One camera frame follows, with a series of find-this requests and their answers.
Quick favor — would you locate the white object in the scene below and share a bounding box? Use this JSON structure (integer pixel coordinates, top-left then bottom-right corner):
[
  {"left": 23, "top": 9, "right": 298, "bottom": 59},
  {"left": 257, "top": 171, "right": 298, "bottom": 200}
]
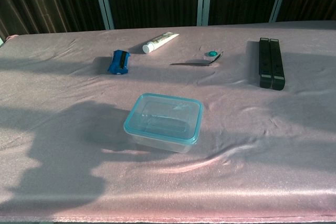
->
[{"left": 123, "top": 92, "right": 205, "bottom": 146}]

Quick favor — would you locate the clear plastic container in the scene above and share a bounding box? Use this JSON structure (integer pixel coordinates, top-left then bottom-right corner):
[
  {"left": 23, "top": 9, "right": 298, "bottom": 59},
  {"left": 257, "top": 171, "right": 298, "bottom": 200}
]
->
[{"left": 128, "top": 128, "right": 198, "bottom": 154}]

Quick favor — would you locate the metal spoon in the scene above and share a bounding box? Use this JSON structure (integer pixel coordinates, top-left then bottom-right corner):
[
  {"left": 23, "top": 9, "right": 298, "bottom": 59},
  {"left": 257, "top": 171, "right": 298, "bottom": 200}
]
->
[{"left": 170, "top": 51, "right": 224, "bottom": 67}]

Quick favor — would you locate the white toothpaste tube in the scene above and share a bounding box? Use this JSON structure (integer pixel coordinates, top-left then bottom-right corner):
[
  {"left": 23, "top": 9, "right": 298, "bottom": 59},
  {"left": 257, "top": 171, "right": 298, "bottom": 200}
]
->
[{"left": 142, "top": 32, "right": 180, "bottom": 54}]

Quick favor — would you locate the blue and black package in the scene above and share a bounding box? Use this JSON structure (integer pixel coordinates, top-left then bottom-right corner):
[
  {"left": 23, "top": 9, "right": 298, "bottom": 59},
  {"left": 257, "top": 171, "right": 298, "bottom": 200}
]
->
[{"left": 107, "top": 49, "right": 131, "bottom": 76}]

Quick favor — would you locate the black folding stand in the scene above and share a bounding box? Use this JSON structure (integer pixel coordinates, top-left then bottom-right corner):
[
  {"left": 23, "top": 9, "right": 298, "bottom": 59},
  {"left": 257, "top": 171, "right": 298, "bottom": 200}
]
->
[{"left": 258, "top": 37, "right": 287, "bottom": 91}]

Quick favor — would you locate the pink tablecloth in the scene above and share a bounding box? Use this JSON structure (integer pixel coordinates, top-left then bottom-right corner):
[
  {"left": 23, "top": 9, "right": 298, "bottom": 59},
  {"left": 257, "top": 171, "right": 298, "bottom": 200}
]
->
[{"left": 0, "top": 20, "right": 336, "bottom": 223}]

